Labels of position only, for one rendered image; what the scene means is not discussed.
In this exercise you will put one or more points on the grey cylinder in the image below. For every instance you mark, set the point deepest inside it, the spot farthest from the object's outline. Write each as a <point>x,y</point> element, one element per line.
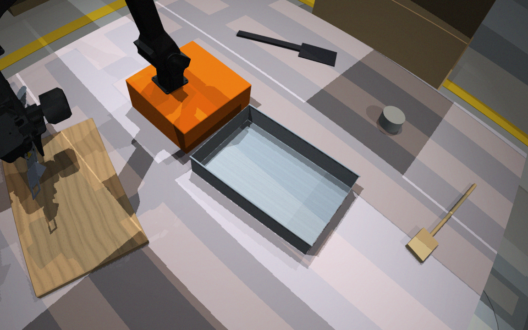
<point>391,119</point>

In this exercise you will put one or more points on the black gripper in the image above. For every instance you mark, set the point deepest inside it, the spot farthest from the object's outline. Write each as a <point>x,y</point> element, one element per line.
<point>53,105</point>

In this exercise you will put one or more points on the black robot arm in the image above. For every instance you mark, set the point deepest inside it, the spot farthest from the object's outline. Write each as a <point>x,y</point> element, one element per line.
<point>154,45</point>

